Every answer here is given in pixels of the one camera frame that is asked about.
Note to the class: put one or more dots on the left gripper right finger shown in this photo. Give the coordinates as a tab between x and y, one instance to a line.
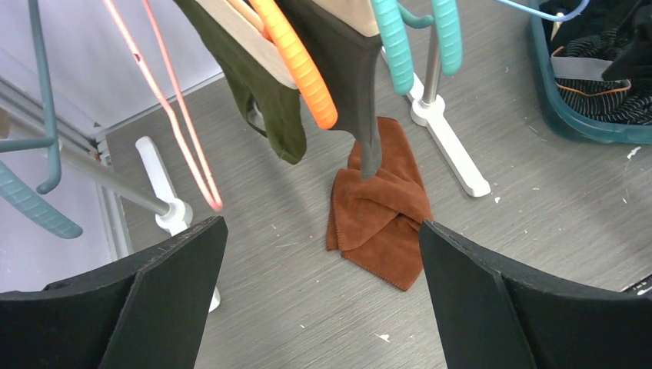
495	312

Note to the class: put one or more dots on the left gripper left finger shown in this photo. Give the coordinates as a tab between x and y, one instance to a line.
147	310

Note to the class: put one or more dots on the olive green underwear cream waistband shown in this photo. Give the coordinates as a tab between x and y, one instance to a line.
269	107

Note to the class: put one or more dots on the orange hanger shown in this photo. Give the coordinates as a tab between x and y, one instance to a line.
270	38

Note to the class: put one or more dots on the teal hanger left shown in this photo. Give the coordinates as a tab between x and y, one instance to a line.
16	192

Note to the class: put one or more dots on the teal hanger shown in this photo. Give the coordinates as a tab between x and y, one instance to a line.
391	18
16	192
448	25

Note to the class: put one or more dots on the dark grey underwear on hanger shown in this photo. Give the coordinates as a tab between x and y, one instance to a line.
344	42

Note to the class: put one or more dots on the teal hanger right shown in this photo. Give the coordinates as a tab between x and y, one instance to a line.
448	25

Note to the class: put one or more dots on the teal hanger middle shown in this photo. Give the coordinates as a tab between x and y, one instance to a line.
391	18

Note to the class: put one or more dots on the brown towel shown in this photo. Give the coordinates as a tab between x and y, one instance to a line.
374	223

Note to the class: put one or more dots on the teal laundry basket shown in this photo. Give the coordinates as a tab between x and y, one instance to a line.
562	118

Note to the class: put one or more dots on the white garment rack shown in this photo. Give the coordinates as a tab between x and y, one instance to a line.
175	216

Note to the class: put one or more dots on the black garment in basket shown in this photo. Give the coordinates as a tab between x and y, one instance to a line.
632	18

